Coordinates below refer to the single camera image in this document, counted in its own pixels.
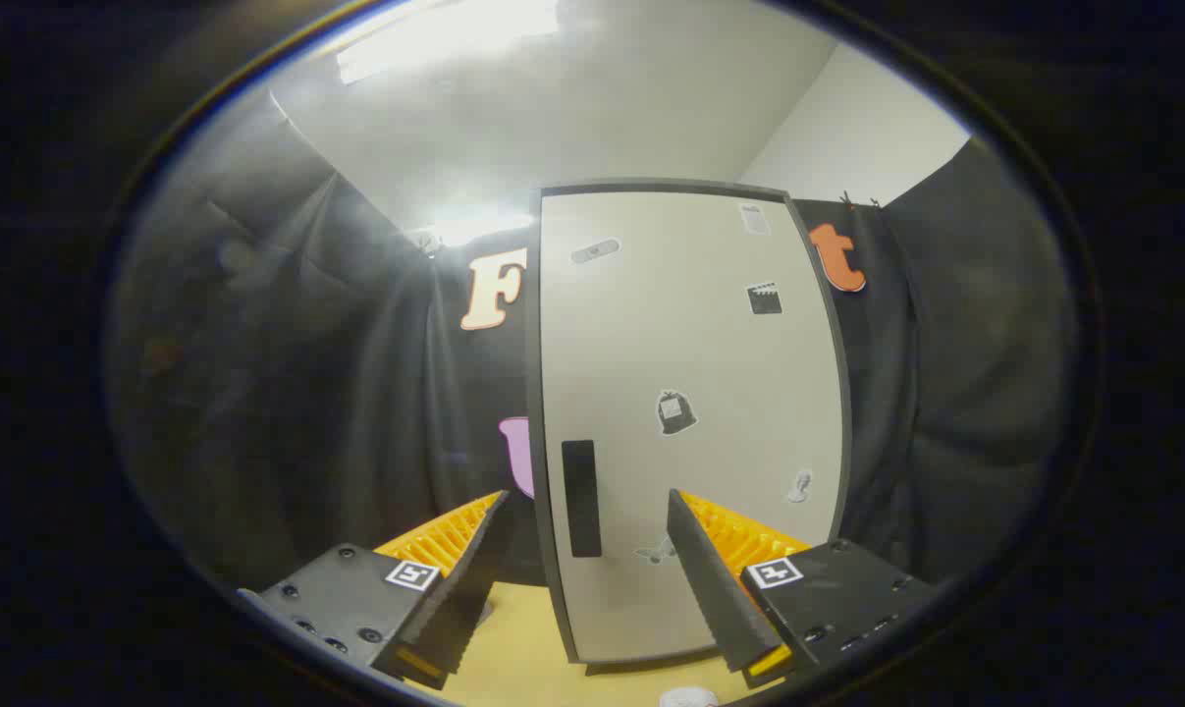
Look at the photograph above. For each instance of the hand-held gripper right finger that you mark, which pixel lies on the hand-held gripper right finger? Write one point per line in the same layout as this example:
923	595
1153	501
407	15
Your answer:
710	579

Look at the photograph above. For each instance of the white shoe cabinet door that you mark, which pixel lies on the white shoe cabinet door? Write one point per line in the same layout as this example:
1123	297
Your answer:
690	344

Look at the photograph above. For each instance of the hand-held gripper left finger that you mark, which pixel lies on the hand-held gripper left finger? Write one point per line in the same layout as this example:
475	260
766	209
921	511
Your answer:
474	579

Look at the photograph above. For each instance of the grey shoe cabinet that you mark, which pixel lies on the grey shoe cabinet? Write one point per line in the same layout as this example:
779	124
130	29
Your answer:
533	412

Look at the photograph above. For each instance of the black backdrop cloth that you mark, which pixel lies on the black backdrop cloth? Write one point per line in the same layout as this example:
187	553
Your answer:
307	393

